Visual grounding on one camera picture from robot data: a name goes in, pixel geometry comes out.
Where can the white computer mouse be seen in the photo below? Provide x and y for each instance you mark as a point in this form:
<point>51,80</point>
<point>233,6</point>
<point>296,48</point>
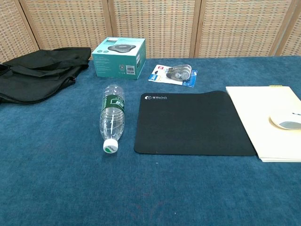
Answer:
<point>287,123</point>

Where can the black mouse pad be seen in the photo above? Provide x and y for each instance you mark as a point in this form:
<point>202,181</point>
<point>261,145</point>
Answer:
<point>192,122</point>

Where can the clear plastic water bottle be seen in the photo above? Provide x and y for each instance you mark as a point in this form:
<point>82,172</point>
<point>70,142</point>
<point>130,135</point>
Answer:
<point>112,113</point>

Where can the blister pack of batteries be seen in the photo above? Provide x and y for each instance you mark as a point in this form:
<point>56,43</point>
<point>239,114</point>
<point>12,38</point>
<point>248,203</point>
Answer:
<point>175,74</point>

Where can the blue table cloth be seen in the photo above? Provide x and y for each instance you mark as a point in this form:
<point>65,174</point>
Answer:
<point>150,176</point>

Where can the teal speaker product box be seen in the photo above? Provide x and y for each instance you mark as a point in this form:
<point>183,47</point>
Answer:
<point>117,58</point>

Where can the woven folding screen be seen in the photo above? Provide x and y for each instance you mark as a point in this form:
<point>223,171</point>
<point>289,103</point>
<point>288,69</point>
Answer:
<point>164,23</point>

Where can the black fabric backpack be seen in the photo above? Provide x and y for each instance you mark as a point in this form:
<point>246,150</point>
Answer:
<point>37,75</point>

